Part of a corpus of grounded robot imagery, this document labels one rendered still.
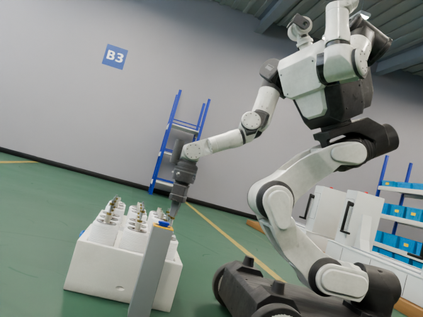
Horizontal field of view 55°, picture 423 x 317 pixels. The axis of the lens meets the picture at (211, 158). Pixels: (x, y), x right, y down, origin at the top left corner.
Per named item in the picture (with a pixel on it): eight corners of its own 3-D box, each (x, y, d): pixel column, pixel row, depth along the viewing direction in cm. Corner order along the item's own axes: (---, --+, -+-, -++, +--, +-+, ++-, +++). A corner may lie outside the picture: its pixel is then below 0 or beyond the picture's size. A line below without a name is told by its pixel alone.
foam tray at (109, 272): (163, 282, 186) (174, 244, 187) (169, 312, 148) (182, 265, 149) (79, 262, 180) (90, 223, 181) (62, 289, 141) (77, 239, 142)
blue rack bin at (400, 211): (411, 221, 751) (413, 211, 752) (426, 224, 714) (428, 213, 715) (388, 214, 741) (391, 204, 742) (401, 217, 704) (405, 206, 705)
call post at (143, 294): (147, 314, 140) (172, 228, 142) (148, 322, 134) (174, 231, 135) (128, 309, 139) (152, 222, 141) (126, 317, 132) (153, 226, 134)
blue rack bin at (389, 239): (404, 249, 748) (406, 238, 749) (418, 254, 711) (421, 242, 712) (381, 243, 738) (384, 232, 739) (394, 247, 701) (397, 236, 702)
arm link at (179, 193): (186, 204, 150) (194, 173, 150) (161, 197, 151) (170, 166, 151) (190, 203, 162) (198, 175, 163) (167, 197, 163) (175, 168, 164)
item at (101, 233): (85, 273, 144) (99, 224, 145) (75, 264, 151) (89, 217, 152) (109, 274, 150) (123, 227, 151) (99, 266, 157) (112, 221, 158)
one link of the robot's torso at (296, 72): (331, 121, 180) (306, 45, 178) (401, 102, 152) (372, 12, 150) (286, 140, 164) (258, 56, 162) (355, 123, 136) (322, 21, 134)
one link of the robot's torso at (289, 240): (332, 269, 166) (268, 174, 161) (358, 283, 146) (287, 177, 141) (302, 292, 164) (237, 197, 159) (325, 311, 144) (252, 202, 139)
